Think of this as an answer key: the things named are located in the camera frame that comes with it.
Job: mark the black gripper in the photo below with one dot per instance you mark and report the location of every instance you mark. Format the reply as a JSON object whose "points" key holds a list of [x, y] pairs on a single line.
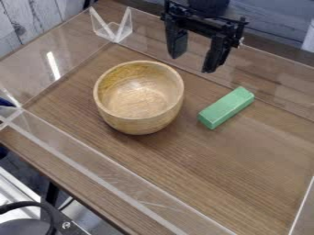
{"points": [[202, 17]]}

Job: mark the green rectangular block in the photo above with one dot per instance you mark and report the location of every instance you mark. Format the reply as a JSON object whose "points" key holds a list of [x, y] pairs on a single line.
{"points": [[226, 107]]}

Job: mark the brown wooden bowl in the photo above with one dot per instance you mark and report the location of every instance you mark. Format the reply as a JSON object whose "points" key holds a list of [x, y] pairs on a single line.
{"points": [[139, 96]]}

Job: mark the clear acrylic tray wall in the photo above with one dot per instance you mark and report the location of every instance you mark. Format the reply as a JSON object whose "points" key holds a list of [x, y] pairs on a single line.
{"points": [[170, 151]]}

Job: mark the grey metal bracket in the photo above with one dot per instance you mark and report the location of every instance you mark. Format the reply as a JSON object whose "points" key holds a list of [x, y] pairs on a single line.
{"points": [[65, 226]]}

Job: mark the black metal table leg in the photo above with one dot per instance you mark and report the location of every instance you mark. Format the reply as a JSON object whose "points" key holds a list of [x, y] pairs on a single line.
{"points": [[53, 194]]}

